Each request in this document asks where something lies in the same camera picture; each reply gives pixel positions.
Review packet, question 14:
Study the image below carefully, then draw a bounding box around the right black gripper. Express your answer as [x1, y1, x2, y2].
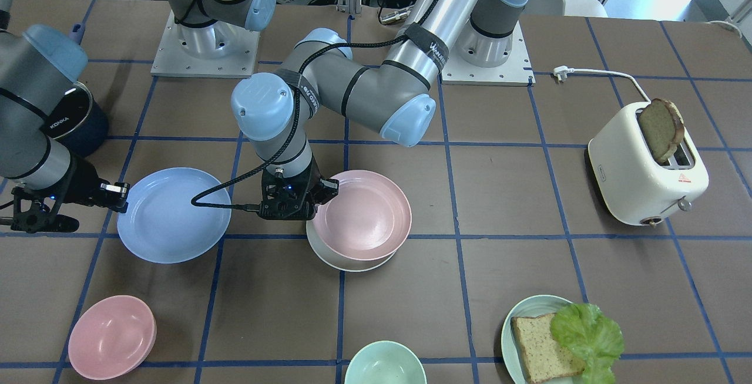
[11, 157, 130, 233]

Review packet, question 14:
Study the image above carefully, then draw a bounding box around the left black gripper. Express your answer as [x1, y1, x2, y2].
[258, 159, 339, 221]

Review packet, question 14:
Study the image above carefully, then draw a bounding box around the pink plate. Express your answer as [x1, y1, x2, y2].
[312, 170, 412, 261]

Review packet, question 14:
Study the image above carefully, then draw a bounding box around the blue plate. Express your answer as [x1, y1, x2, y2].
[116, 167, 231, 264]

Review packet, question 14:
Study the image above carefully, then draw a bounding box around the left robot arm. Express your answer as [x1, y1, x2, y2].
[231, 0, 530, 220]

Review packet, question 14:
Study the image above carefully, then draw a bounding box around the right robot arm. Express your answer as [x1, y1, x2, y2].
[1, 0, 276, 233]

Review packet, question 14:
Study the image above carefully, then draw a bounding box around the cream plate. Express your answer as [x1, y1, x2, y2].
[305, 221, 395, 272]

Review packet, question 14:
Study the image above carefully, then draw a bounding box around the pink bowl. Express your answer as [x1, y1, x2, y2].
[68, 295, 157, 380]

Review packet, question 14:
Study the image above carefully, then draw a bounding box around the green bowl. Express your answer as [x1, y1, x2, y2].
[344, 341, 427, 383]

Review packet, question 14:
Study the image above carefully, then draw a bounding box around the green plate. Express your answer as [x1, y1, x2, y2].
[500, 295, 585, 383]

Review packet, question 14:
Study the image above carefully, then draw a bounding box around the bread slice on plate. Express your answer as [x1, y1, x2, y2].
[511, 312, 585, 383]

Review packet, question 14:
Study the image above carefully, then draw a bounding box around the white chair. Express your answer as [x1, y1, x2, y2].
[523, 0, 609, 18]

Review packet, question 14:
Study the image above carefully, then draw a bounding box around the green lettuce leaf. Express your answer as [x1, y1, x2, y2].
[550, 303, 624, 383]

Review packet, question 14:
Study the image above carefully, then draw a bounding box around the white toaster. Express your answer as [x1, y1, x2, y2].
[586, 102, 709, 225]

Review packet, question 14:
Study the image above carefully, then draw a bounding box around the toast slice in toaster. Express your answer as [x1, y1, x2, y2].
[637, 98, 685, 164]

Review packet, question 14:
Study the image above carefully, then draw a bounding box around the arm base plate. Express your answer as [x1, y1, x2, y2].
[151, 12, 260, 79]
[441, 22, 535, 86]

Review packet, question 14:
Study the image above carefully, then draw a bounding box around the white toaster power cable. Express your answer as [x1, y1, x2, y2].
[553, 65, 652, 103]

